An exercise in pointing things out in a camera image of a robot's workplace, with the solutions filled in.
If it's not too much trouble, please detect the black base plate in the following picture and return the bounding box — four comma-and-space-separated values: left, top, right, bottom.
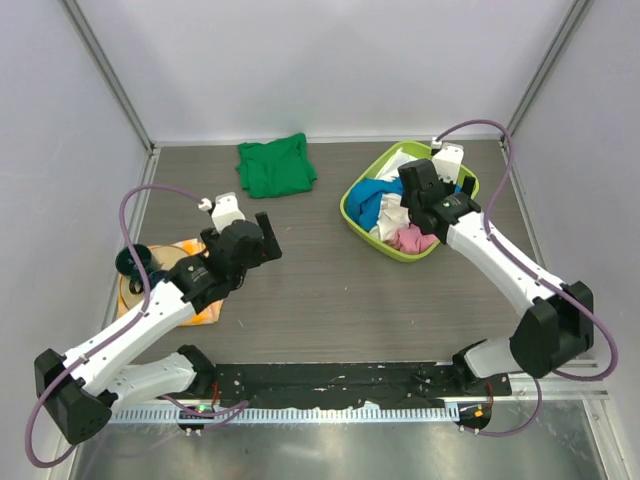
170, 362, 512, 410

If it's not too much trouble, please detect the yellow checkered cloth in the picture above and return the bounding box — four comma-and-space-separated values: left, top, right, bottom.
116, 238, 223, 327

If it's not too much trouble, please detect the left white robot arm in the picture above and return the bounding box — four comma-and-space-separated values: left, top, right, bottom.
34, 212, 282, 445

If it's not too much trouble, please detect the dark teal cup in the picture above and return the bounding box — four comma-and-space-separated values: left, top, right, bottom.
115, 244, 153, 277

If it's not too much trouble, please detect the lime green plastic basin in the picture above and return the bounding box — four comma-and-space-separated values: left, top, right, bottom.
340, 141, 479, 263

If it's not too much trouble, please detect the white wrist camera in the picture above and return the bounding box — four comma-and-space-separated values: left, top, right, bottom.
198, 192, 246, 233
430, 139, 464, 184

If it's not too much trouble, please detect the pink t shirt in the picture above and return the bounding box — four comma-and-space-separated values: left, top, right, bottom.
386, 224, 437, 255

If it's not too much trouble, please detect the beige round plate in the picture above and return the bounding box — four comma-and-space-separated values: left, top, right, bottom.
116, 242, 189, 312

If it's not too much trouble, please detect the dark teal mug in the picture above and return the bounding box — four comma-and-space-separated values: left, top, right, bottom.
128, 270, 168, 295

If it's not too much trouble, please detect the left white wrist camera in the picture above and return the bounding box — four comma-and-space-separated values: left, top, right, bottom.
198, 192, 246, 233

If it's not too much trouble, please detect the green folded t shirt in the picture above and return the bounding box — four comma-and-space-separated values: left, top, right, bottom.
236, 133, 317, 199

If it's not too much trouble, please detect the aluminium frame rail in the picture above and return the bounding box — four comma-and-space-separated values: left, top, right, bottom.
509, 359, 609, 401

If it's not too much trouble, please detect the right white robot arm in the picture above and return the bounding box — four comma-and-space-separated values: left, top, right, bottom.
398, 159, 594, 395

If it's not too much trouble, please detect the blue t shirt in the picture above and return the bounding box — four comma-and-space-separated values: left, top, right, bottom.
345, 178, 404, 232

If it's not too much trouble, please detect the slotted white cable duct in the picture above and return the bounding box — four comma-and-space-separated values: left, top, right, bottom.
110, 403, 459, 425

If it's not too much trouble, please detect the white printed t shirt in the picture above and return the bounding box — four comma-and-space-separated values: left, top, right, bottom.
369, 147, 464, 241

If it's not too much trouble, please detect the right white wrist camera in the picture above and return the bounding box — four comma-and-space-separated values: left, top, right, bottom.
430, 139, 464, 184

